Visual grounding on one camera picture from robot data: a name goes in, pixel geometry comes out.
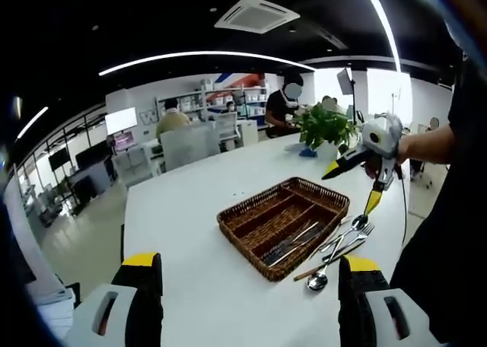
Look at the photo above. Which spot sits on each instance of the white box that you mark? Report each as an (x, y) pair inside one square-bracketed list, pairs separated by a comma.
[(57, 301)]

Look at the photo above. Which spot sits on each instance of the white low cabinet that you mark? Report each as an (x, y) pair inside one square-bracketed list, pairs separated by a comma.
[(247, 133)]

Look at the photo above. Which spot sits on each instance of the white mesh office chair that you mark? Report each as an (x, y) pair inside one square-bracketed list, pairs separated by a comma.
[(226, 126)]

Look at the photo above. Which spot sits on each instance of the steel spoon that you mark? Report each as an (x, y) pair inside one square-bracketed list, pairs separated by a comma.
[(359, 222), (317, 283)]

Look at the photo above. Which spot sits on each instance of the monitor with pink picture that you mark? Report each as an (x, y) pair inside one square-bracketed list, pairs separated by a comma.
[(124, 141)]

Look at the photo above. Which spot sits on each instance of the potted green plant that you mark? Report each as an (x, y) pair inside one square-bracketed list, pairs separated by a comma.
[(323, 128)]

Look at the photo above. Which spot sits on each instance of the blue cloth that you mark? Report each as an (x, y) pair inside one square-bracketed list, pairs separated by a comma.
[(308, 153)]

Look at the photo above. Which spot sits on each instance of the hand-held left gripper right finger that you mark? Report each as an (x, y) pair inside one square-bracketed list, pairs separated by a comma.
[(354, 309)]

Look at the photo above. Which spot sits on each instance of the large black monitor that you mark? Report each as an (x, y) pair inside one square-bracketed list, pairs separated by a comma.
[(93, 155)]

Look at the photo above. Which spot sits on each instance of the long curved ceiling light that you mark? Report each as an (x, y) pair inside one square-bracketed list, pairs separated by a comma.
[(205, 53)]

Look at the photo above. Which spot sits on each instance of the steel table knife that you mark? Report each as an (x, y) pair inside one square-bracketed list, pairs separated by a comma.
[(277, 252), (295, 248)]

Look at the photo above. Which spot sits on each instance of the straight ceiling light strip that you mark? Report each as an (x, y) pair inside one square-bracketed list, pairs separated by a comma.
[(388, 31)]

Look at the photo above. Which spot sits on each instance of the brown wicker storage tray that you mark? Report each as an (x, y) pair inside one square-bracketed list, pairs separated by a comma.
[(243, 229)]

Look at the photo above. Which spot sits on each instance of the studio light on stand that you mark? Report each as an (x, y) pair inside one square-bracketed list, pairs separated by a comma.
[(344, 80)]

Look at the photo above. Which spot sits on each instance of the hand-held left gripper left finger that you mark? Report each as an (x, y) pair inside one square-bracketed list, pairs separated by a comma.
[(146, 305)]

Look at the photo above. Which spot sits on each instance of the white storage shelf with bins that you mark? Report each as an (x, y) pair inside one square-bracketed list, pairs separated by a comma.
[(253, 96)]

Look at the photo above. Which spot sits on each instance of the frosted white chair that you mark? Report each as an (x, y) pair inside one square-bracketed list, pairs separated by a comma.
[(188, 145)]

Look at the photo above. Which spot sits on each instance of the white ceiling air conditioner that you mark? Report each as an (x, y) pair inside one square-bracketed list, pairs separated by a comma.
[(256, 15)]

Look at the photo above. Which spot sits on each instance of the small black monitor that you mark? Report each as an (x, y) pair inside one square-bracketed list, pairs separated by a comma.
[(59, 159)]

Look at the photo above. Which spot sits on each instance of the lit white screen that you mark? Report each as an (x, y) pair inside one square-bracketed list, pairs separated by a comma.
[(119, 120)]

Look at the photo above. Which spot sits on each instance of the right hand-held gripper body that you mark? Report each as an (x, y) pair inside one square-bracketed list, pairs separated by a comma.
[(382, 137)]

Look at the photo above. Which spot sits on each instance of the short ceiling light strip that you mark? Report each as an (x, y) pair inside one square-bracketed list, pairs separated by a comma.
[(32, 122)]

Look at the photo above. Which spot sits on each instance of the person's black clothed torso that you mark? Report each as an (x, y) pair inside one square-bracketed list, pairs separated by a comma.
[(449, 267)]

